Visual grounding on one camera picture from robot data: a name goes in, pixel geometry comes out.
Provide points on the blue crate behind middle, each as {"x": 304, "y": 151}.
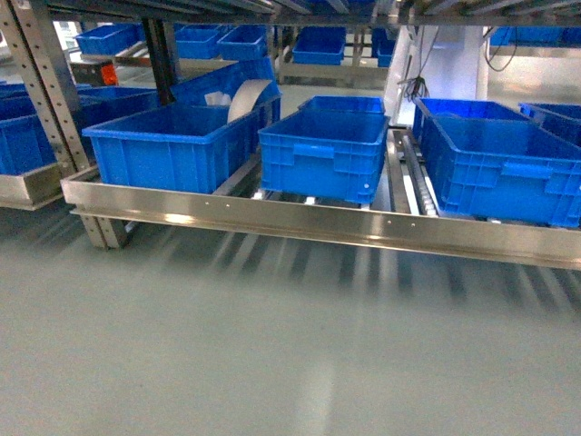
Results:
{"x": 345, "y": 103}

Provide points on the grey curved sheet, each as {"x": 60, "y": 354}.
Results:
{"x": 246, "y": 98}

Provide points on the tilted blue crate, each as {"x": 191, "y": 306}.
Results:
{"x": 228, "y": 80}

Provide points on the far background blue bin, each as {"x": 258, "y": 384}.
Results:
{"x": 320, "y": 45}

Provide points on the blue crate behind right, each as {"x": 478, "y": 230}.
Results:
{"x": 473, "y": 109}

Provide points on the far right blue crate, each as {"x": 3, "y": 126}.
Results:
{"x": 562, "y": 120}

